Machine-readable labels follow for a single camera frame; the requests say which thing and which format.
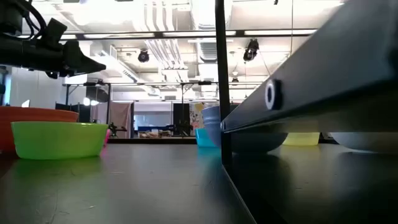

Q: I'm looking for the patterned poster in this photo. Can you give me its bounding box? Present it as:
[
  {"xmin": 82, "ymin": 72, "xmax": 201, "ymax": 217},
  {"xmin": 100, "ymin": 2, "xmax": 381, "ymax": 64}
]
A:
[{"xmin": 190, "ymin": 102, "xmax": 206, "ymax": 130}]

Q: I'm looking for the black hanging camera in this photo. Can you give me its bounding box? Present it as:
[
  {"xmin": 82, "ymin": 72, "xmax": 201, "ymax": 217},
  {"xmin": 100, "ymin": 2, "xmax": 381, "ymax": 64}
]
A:
[
  {"xmin": 137, "ymin": 49, "xmax": 150, "ymax": 63},
  {"xmin": 243, "ymin": 39, "xmax": 260, "ymax": 62}
]

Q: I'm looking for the red-orange plastic bowl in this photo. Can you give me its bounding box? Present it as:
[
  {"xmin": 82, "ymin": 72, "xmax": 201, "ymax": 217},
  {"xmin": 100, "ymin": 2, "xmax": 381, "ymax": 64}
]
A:
[{"xmin": 0, "ymin": 106, "xmax": 80, "ymax": 153}]

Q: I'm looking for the teal plastic cup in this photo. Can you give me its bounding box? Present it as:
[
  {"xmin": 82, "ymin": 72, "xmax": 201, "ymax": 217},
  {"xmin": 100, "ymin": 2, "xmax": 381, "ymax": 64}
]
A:
[{"xmin": 195, "ymin": 128, "xmax": 217, "ymax": 148}]

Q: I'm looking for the black background cabinet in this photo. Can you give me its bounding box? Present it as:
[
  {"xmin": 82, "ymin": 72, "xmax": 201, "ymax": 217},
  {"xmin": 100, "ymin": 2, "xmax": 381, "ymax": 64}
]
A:
[{"xmin": 55, "ymin": 102, "xmax": 91, "ymax": 123}]

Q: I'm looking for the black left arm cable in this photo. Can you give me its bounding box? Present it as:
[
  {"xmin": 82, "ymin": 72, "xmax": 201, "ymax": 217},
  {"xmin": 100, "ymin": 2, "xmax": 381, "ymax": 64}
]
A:
[{"xmin": 17, "ymin": 0, "xmax": 48, "ymax": 40}]

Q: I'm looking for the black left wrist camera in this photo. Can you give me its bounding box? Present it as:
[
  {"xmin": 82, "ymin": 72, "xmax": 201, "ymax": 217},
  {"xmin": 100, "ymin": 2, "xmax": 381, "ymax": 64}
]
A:
[{"xmin": 39, "ymin": 17, "xmax": 68, "ymax": 50}]

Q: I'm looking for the green plastic bowl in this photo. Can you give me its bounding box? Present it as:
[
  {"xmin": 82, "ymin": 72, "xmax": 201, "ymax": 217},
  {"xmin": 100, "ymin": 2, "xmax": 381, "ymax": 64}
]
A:
[{"xmin": 11, "ymin": 121, "xmax": 109, "ymax": 161}]

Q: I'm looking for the yellow plastic bowl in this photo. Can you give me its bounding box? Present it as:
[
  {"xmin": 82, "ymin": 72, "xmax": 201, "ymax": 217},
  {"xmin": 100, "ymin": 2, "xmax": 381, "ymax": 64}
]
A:
[{"xmin": 282, "ymin": 132, "xmax": 320, "ymax": 146}]

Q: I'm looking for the black background workstation frame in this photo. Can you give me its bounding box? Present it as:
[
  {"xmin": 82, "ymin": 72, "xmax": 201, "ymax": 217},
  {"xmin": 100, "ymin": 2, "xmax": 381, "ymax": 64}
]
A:
[{"xmin": 63, "ymin": 81, "xmax": 220, "ymax": 125}]

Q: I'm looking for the beige curtain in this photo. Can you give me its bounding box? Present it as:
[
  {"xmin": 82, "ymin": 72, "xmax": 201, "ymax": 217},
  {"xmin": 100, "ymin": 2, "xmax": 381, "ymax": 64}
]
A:
[{"xmin": 109, "ymin": 101, "xmax": 133, "ymax": 139}]

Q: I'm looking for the black background panel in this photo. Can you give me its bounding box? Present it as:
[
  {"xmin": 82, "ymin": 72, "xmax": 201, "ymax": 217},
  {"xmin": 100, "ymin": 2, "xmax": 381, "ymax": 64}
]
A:
[{"xmin": 173, "ymin": 103, "xmax": 191, "ymax": 136}]

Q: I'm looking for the blue plastic bowl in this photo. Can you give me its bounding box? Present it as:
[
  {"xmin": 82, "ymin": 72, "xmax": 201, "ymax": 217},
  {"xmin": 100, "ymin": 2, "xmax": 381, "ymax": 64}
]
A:
[{"xmin": 201, "ymin": 105, "xmax": 289, "ymax": 154}]

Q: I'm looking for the light wooden board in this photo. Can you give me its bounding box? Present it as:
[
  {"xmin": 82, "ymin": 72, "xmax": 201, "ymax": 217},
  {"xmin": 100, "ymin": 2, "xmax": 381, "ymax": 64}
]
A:
[{"xmin": 214, "ymin": 0, "xmax": 398, "ymax": 224}]

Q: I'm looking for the blue background table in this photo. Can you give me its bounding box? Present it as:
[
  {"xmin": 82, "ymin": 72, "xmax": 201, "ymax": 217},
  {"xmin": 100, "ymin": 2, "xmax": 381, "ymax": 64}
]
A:
[{"xmin": 137, "ymin": 124, "xmax": 175, "ymax": 132}]

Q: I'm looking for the white-ringed shelf bolt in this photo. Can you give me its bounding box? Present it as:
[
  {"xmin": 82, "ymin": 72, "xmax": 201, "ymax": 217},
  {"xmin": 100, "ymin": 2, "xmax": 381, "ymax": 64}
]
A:
[{"xmin": 264, "ymin": 78, "xmax": 283, "ymax": 111}]

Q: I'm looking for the black overhead frame beam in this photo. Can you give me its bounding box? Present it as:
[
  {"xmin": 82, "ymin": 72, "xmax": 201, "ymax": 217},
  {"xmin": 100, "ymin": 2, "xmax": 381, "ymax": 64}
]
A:
[{"xmin": 18, "ymin": 29, "xmax": 318, "ymax": 40}]

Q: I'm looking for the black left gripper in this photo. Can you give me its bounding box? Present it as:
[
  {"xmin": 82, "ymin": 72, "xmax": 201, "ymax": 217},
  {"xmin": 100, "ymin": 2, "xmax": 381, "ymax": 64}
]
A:
[{"xmin": 23, "ymin": 39, "xmax": 107, "ymax": 78}]

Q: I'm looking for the white plastic bowl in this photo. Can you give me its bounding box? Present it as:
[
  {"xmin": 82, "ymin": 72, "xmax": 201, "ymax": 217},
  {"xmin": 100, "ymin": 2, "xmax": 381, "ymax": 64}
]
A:
[{"xmin": 330, "ymin": 132, "xmax": 398, "ymax": 154}]

